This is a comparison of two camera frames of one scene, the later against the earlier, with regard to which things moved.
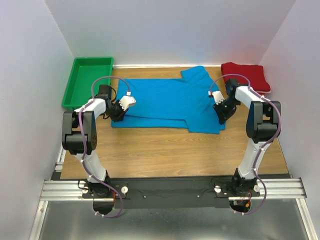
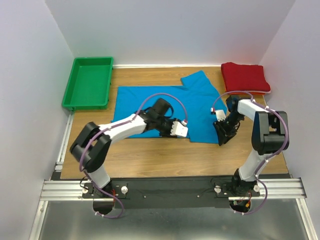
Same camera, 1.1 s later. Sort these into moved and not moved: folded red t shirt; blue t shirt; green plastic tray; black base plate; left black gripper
Moved: left black gripper; blue t shirt
Not moved: green plastic tray; black base plate; folded red t shirt
